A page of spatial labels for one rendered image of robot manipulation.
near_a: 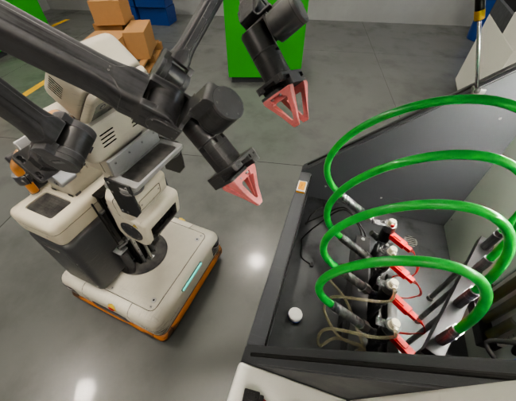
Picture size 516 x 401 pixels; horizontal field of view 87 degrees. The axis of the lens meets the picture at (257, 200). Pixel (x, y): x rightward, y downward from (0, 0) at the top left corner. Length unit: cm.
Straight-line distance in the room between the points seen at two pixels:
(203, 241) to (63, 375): 96
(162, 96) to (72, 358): 163
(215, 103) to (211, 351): 143
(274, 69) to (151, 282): 127
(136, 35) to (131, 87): 412
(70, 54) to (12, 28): 6
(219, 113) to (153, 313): 121
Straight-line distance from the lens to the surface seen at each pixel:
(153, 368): 173
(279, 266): 77
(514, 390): 40
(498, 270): 57
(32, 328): 212
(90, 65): 50
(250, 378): 65
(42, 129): 72
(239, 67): 395
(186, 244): 166
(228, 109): 45
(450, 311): 66
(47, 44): 51
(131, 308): 157
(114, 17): 491
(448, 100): 54
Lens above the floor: 162
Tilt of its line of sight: 47 degrees down
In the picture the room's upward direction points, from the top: straight up
